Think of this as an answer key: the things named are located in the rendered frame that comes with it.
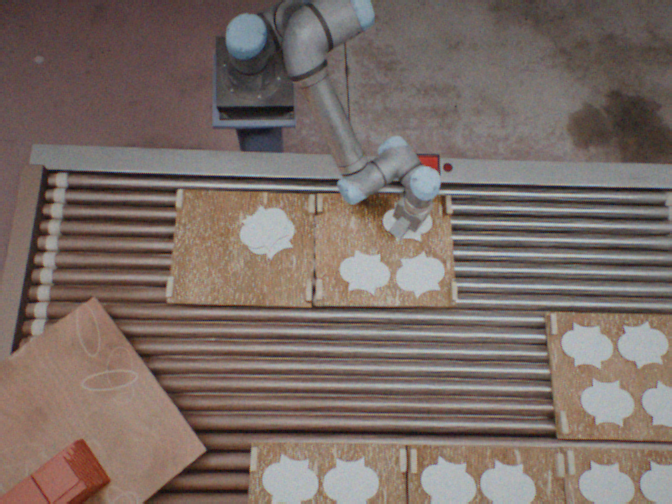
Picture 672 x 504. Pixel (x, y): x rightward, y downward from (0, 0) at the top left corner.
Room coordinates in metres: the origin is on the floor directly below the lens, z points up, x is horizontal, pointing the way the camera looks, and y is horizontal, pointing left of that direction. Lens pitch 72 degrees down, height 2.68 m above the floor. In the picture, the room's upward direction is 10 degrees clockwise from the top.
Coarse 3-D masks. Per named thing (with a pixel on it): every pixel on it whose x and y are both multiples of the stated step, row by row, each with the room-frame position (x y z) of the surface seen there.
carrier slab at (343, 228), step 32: (320, 224) 0.64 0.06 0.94; (352, 224) 0.66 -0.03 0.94; (448, 224) 0.71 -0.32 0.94; (320, 256) 0.54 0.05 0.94; (352, 256) 0.56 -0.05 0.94; (384, 256) 0.57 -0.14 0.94; (416, 256) 0.59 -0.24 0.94; (448, 256) 0.61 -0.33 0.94; (384, 288) 0.48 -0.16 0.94; (448, 288) 0.51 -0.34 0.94
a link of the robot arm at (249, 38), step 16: (240, 16) 1.12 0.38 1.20; (256, 16) 1.12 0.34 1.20; (240, 32) 1.07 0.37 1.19; (256, 32) 1.08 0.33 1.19; (272, 32) 1.10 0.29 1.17; (240, 48) 1.03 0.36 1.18; (256, 48) 1.04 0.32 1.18; (272, 48) 1.07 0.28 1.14; (240, 64) 1.03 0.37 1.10; (256, 64) 1.04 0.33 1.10
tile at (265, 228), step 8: (256, 216) 0.62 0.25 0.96; (264, 216) 0.63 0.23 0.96; (272, 216) 0.63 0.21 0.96; (280, 216) 0.63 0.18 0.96; (248, 224) 0.59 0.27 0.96; (256, 224) 0.60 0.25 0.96; (264, 224) 0.60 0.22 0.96; (272, 224) 0.60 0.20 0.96; (280, 224) 0.61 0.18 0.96; (248, 232) 0.57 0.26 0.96; (256, 232) 0.57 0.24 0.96; (264, 232) 0.58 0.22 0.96; (272, 232) 0.58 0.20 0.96; (280, 232) 0.58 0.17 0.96; (248, 240) 0.54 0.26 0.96; (256, 240) 0.55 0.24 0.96; (264, 240) 0.55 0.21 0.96; (272, 240) 0.56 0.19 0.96; (256, 248) 0.52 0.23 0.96
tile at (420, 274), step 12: (408, 264) 0.56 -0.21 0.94; (420, 264) 0.57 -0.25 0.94; (432, 264) 0.57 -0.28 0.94; (396, 276) 0.52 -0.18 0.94; (408, 276) 0.52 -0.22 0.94; (420, 276) 0.53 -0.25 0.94; (432, 276) 0.54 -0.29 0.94; (408, 288) 0.49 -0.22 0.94; (420, 288) 0.49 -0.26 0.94; (432, 288) 0.50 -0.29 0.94
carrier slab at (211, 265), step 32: (192, 192) 0.67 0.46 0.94; (224, 192) 0.69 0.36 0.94; (256, 192) 0.71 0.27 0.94; (192, 224) 0.57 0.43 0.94; (224, 224) 0.59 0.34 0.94; (192, 256) 0.47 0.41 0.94; (224, 256) 0.49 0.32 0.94; (256, 256) 0.51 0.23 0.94; (288, 256) 0.52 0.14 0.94; (192, 288) 0.38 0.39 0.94; (224, 288) 0.40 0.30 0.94; (256, 288) 0.41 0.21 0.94; (288, 288) 0.43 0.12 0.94
